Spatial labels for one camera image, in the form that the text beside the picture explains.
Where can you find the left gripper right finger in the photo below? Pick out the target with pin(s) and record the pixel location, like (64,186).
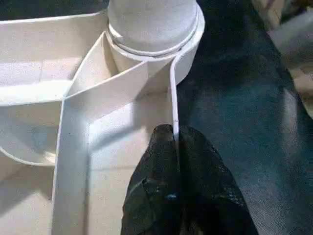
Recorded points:
(210,191)

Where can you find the white plastic table top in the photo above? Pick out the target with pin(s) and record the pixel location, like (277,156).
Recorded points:
(36,61)

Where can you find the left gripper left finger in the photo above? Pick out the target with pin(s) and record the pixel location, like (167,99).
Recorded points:
(154,186)

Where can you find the white plastic table leg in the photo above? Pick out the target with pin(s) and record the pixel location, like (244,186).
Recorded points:
(151,24)

